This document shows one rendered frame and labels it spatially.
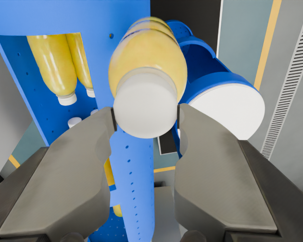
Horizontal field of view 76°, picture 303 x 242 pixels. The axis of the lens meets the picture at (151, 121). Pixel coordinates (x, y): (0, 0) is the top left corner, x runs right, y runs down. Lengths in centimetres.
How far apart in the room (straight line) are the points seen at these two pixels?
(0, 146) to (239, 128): 80
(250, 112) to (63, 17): 56
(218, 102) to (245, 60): 128
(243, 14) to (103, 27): 150
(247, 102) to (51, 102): 55
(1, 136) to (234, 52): 160
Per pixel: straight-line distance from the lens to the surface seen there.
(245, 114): 67
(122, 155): 41
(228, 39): 172
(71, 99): 47
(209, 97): 58
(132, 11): 31
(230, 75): 63
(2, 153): 83
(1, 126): 85
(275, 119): 244
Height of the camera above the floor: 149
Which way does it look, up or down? 52 degrees down
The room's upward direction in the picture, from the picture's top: 170 degrees clockwise
